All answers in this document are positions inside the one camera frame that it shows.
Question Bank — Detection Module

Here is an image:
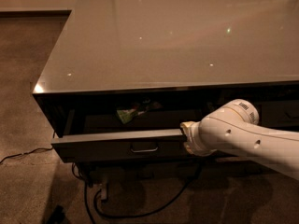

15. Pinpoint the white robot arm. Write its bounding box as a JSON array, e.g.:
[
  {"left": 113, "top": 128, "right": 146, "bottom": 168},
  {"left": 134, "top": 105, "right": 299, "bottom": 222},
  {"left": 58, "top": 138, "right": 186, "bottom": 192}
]
[{"left": 180, "top": 99, "right": 299, "bottom": 180}]

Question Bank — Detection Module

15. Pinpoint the grey cabinet with glossy top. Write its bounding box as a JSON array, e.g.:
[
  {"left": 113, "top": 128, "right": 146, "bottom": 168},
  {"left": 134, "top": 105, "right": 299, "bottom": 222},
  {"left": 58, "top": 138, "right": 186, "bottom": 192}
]
[{"left": 32, "top": 0, "right": 299, "bottom": 187}]

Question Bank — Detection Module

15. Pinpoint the green snack bag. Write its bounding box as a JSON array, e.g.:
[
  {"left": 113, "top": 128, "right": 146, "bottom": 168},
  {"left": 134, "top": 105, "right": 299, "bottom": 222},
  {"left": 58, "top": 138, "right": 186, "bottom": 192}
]
[{"left": 116, "top": 101, "right": 163, "bottom": 124}]

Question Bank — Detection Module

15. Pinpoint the black object on floor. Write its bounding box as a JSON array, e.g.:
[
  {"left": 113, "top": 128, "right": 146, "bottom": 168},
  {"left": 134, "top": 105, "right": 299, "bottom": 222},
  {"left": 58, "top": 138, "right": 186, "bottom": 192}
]
[{"left": 46, "top": 205, "right": 65, "bottom": 224}]

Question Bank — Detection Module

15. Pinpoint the thick black floor cable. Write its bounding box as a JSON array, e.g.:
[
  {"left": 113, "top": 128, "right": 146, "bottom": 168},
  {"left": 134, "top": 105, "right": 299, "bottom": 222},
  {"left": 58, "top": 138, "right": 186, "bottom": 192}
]
[{"left": 83, "top": 161, "right": 203, "bottom": 224}]

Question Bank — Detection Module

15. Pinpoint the thin black floor cable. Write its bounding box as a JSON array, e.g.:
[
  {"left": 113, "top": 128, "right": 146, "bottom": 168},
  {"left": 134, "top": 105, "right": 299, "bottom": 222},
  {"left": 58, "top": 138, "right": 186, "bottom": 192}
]
[{"left": 0, "top": 147, "right": 54, "bottom": 165}]

